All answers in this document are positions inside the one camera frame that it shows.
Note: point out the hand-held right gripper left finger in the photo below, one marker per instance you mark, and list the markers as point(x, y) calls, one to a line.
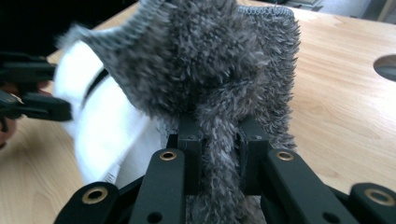
point(191, 146)

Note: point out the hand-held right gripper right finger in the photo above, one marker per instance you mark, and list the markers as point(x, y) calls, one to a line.
point(250, 149)

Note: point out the panda plush toy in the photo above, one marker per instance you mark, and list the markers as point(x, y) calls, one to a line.
point(106, 130)

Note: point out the grey fluffy cloth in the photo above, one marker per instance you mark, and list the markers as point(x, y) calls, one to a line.
point(202, 62)

